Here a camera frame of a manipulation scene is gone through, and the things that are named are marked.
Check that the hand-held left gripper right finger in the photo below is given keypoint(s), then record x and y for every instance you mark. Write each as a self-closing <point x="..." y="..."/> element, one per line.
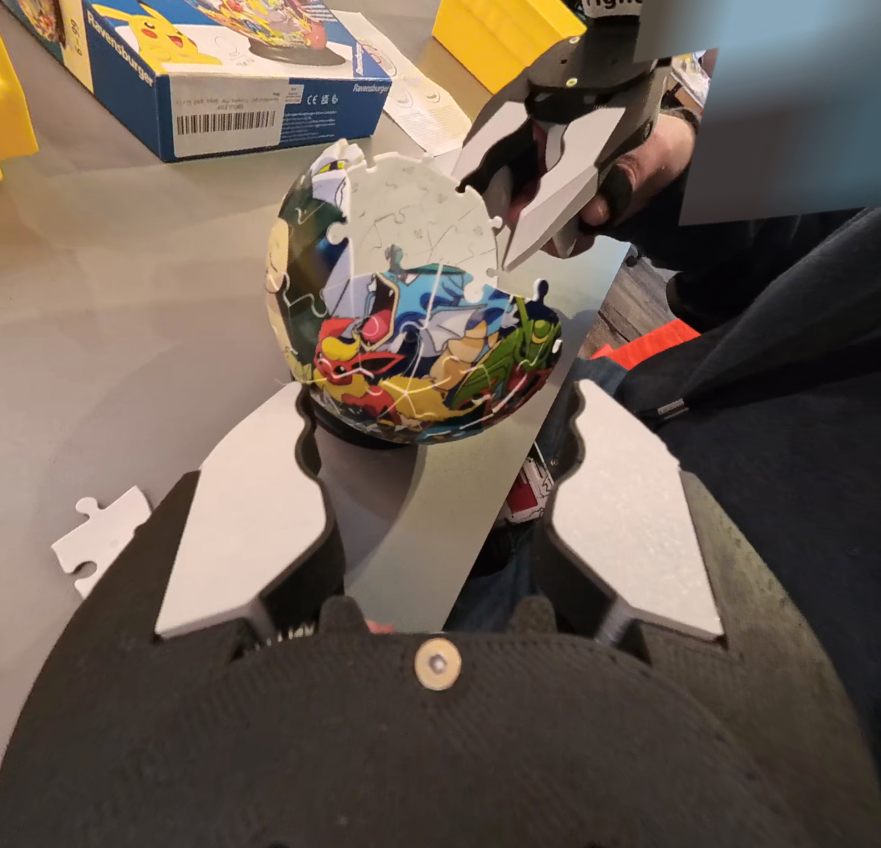
<point x="633" y="518"/>

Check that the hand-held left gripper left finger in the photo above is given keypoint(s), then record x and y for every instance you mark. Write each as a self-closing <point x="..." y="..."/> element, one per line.
<point x="248" y="538"/>

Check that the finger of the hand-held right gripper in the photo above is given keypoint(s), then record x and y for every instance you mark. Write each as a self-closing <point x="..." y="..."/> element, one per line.
<point x="492" y="139"/>
<point x="578" y="153"/>

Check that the colourful cartoon puzzle ball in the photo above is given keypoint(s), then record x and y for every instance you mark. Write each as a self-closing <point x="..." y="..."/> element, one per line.
<point x="413" y="353"/>

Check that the white puzzle piece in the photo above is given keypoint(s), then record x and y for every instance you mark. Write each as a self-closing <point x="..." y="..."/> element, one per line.
<point x="103" y="538"/>

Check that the blue puzzle box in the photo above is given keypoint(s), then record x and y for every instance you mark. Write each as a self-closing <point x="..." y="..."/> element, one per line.
<point x="137" y="84"/>

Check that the person's right hand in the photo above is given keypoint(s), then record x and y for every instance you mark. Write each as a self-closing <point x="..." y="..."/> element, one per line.
<point x="664" y="156"/>

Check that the white instruction sheet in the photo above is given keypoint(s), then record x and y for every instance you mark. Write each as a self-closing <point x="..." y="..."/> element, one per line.
<point x="427" y="115"/>

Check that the yellow plastic bin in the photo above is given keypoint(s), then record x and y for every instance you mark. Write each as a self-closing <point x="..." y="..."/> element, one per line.
<point x="14" y="119"/>
<point x="495" y="22"/>

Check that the red white key tag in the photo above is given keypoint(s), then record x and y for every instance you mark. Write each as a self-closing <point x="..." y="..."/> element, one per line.
<point x="533" y="490"/>

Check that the orange fabric item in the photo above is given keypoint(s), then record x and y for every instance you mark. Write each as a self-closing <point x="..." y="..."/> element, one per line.
<point x="654" y="339"/>

